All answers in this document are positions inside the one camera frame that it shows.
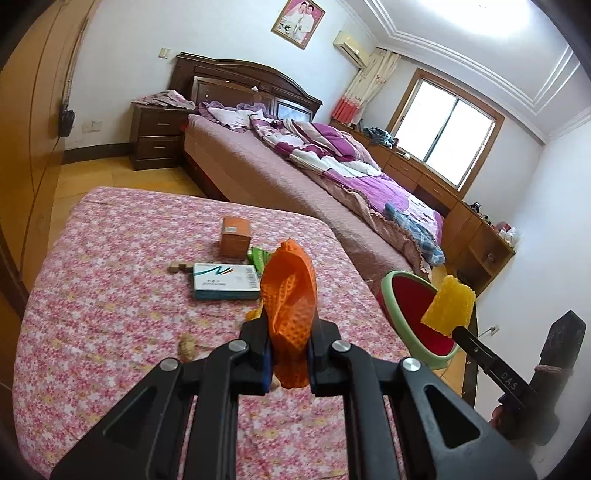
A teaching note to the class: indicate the framed wall photo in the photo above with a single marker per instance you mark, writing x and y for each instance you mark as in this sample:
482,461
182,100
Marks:
298,21

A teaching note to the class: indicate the wall socket plate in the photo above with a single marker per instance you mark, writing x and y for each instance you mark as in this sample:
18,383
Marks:
165,53

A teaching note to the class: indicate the wall air conditioner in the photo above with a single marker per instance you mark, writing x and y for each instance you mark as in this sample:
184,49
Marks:
353,48

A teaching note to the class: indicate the white and red curtain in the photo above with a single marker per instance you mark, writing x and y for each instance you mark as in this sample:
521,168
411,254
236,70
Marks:
364,87

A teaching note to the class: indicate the long wooden desk cabinet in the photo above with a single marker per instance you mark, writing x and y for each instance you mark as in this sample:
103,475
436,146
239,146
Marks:
466,221

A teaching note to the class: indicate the orange foam fruit net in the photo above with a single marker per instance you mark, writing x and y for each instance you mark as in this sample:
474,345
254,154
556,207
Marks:
291,295

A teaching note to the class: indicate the bed with purple quilt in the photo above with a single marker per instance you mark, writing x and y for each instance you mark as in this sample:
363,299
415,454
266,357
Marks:
249,161

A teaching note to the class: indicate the pink clothes pile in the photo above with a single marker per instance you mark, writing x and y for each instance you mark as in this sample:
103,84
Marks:
166,99

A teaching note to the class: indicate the green packet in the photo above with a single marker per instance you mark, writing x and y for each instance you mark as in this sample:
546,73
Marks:
258,258

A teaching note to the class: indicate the wooden wardrobe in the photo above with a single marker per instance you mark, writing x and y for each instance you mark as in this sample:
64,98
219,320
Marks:
32,115

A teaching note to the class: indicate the purple patchwork quilt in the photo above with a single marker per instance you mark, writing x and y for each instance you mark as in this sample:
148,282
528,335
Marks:
351,170

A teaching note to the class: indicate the orange-brown cardboard box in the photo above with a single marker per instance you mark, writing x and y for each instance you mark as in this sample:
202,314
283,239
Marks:
235,237

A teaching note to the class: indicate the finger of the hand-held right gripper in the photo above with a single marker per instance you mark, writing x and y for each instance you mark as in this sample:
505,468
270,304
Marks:
480,354

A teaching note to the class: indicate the notched wooden piece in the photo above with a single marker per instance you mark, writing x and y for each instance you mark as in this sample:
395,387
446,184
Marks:
179,267

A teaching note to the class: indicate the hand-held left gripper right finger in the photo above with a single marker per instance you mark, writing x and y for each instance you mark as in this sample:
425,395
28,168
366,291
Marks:
312,362

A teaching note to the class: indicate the dark wooden headboard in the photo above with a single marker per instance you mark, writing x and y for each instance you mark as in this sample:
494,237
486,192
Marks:
231,74

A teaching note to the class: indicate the small items on desk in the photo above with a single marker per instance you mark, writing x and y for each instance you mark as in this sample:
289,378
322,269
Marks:
508,233

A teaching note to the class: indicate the blue clothing heap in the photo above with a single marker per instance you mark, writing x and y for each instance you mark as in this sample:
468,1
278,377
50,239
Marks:
379,137

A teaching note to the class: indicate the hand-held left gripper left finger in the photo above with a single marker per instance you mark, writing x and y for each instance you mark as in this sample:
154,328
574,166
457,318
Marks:
264,379

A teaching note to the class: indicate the purple ruffled pillow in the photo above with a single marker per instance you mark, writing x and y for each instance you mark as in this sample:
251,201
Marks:
231,117

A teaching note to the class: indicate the wood framed window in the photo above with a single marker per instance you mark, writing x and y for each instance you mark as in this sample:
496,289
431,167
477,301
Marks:
438,124

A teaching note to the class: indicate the peanut shell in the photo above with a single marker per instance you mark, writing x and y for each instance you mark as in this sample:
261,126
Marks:
186,347

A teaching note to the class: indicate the yellow foam fruit net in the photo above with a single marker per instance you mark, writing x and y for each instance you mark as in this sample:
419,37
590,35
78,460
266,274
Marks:
450,304

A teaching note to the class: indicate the black hanging bag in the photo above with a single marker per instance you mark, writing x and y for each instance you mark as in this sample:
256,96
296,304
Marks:
66,121

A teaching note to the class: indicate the wall switch plate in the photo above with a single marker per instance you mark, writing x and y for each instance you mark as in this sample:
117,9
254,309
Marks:
97,126

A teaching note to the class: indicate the pink floral tablecloth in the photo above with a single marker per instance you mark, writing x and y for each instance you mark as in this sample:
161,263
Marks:
115,300

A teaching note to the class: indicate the dark wooden nightstand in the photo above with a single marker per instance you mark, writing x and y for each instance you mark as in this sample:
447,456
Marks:
157,134

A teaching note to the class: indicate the black post with knit band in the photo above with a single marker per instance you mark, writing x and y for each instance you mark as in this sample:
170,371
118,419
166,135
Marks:
561,341

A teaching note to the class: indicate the white and teal box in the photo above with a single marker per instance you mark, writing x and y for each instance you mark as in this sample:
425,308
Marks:
224,281

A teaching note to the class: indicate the blue plaid cloth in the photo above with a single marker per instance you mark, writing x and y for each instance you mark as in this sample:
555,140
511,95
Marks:
420,235

